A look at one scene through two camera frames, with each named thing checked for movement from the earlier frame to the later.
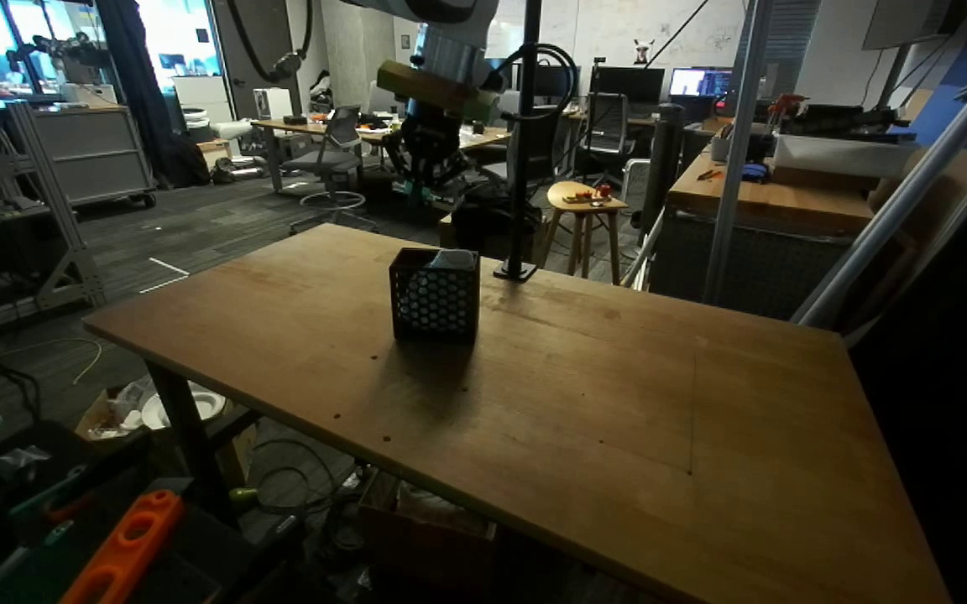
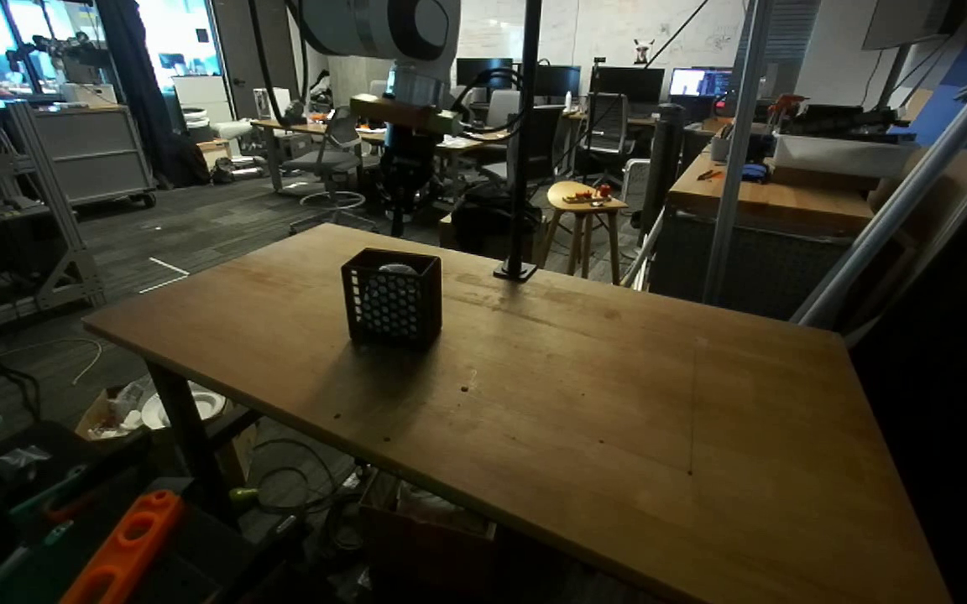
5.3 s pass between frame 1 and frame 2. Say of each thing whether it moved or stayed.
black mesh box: moved
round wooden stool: stayed
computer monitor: stayed
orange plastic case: stayed
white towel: moved
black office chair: stayed
